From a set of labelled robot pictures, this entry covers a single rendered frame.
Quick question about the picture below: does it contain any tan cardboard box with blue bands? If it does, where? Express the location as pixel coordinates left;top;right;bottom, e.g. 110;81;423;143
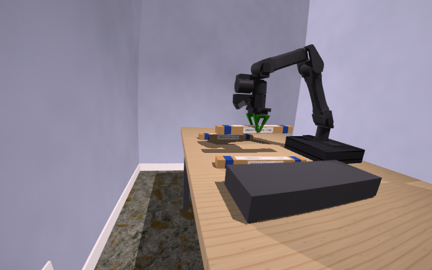
215;156;307;169

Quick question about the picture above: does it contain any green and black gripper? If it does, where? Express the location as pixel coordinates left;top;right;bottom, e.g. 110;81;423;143
246;94;271;132

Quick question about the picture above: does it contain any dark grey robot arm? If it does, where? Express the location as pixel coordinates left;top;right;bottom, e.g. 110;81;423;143
233;44;343;148

